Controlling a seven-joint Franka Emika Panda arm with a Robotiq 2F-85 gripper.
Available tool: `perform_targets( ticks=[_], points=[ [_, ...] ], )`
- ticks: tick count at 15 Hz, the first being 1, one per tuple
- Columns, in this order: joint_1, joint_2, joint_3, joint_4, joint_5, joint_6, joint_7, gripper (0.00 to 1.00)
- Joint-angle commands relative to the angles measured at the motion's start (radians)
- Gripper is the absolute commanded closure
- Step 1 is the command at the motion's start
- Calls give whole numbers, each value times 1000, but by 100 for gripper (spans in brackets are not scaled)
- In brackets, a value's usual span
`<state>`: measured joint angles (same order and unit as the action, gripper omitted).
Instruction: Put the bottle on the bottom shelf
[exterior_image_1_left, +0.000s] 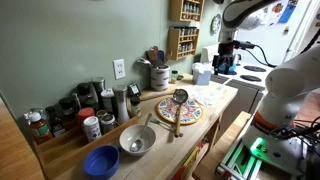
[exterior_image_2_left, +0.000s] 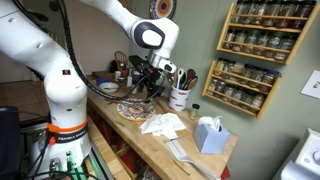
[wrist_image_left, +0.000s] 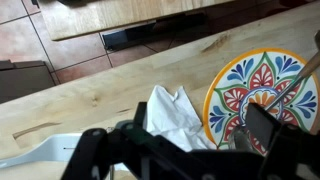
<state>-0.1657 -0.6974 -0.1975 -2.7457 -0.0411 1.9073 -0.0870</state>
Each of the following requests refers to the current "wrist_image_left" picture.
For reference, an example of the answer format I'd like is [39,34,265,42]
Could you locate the metal ladle wooden handle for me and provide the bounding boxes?
[228,49,320,153]

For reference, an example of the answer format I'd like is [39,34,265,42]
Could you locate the wooden robot platform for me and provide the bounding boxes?
[38,0,234,42]

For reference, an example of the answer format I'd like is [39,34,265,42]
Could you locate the brown cardboard box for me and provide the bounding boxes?
[0,59,56,104]

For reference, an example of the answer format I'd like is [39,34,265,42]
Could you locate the white crumpled cloth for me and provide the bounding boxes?
[143,84,218,153]

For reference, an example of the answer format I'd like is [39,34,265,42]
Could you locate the colourful painted plate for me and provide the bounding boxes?
[202,47,320,158]

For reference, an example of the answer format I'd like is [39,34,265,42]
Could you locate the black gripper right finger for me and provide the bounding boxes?
[245,102,320,180]

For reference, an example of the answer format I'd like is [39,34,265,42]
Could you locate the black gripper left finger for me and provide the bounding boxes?
[61,101,193,180]

